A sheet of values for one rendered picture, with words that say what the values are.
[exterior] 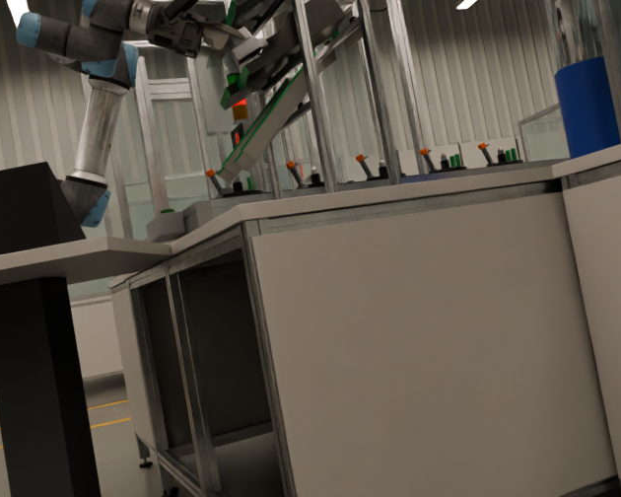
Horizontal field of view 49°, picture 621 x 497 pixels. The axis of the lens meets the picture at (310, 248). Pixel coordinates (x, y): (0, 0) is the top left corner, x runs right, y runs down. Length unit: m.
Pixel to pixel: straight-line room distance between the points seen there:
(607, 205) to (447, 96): 10.27
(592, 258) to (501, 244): 0.20
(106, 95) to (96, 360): 5.06
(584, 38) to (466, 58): 10.21
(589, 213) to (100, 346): 5.82
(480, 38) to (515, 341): 11.06
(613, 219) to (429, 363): 0.48
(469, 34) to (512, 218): 10.85
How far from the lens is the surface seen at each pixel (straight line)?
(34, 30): 1.69
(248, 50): 1.62
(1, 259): 1.44
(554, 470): 1.57
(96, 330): 6.89
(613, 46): 1.62
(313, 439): 1.26
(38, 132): 10.26
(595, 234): 1.53
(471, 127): 11.80
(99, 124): 2.02
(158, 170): 3.07
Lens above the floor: 0.71
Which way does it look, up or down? 3 degrees up
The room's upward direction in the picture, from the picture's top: 10 degrees counter-clockwise
